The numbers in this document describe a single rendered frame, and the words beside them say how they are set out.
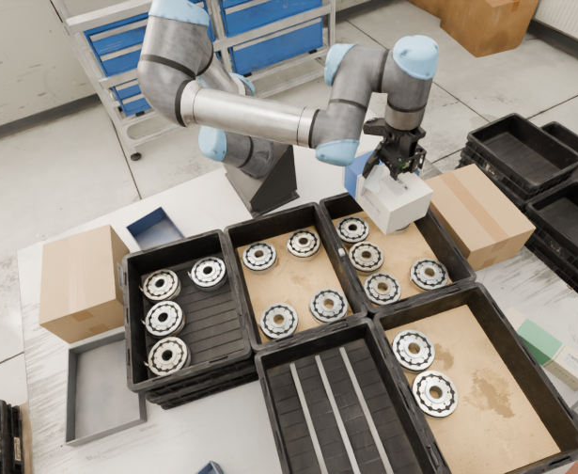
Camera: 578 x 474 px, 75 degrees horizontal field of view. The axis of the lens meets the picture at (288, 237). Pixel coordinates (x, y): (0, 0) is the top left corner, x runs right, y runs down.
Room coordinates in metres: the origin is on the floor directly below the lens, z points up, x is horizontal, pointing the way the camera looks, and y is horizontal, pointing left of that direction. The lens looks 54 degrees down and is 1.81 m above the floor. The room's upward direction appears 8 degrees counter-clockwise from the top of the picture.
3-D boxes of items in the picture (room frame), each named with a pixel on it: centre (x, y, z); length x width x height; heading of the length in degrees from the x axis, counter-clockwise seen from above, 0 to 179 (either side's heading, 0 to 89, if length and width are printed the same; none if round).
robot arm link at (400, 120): (0.61, -0.26, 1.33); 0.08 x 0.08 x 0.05
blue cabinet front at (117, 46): (2.39, 0.62, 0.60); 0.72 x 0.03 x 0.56; 111
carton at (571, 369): (0.29, -0.65, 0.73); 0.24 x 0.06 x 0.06; 34
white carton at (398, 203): (0.63, -0.25, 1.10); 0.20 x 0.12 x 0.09; 21
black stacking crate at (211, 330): (0.49, 0.31, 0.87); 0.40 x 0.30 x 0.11; 10
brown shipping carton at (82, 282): (0.68, 0.66, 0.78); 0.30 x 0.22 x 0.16; 13
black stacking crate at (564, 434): (0.20, -0.35, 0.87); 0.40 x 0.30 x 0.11; 10
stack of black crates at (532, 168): (1.20, -1.10, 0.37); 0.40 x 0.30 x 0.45; 20
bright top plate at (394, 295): (0.47, -0.24, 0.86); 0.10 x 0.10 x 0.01
